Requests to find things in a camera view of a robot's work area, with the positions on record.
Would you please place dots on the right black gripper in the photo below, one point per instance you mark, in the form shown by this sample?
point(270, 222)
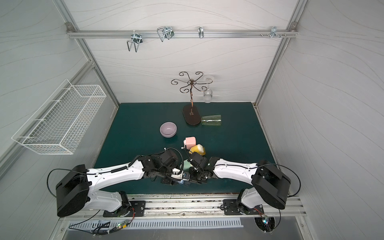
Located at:
point(195, 175)

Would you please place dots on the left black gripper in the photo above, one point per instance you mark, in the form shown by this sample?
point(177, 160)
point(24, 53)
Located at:
point(167, 180)

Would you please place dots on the green pencil sharpener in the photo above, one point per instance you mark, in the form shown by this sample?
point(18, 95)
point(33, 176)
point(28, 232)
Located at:
point(187, 166)

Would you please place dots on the yellow pencil sharpener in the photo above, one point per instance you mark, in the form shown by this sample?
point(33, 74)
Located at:
point(198, 149)

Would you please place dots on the pink pencil sharpener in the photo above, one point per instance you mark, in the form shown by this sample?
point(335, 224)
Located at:
point(189, 142)

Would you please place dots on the blue pencil sharpener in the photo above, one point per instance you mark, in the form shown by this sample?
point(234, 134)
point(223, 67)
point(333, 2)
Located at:
point(185, 182)

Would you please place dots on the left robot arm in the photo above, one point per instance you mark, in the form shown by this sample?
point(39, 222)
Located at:
point(83, 189)

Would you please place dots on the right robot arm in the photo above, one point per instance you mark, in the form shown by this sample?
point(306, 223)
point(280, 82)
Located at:
point(269, 184)

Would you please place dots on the purple bowl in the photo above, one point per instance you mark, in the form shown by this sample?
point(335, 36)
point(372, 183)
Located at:
point(168, 129)

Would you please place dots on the copper wine glass stand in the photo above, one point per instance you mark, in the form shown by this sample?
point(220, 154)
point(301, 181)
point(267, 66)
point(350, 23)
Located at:
point(190, 111)

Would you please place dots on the clear hanging wine glass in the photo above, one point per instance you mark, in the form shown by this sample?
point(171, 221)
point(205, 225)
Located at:
point(208, 93)

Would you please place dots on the black round fan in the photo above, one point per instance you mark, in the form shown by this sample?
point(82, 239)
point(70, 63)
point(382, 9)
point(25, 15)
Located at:
point(265, 224)

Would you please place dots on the white vent grille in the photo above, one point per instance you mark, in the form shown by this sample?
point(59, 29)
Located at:
point(152, 224)

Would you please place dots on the metal double hook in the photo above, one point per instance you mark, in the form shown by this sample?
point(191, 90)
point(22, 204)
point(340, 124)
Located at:
point(134, 43)

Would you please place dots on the metal clamp hook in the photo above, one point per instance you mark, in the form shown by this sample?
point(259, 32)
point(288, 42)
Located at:
point(274, 34)

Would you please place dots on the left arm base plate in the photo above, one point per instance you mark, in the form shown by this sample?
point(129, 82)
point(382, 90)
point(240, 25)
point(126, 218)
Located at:
point(134, 208)

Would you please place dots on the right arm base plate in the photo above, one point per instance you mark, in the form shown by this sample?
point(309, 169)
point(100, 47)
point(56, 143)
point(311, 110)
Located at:
point(232, 207)

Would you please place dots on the white wire basket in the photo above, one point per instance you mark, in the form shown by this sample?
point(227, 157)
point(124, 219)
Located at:
point(59, 124)

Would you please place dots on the small metal ring hook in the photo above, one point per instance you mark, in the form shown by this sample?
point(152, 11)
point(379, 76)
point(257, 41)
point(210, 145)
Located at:
point(201, 32)

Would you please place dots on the metal wire hook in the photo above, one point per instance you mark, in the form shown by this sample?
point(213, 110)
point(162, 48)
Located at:
point(165, 32)

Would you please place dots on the aluminium top rail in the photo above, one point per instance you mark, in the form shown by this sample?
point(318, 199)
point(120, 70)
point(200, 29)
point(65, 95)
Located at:
point(179, 34)

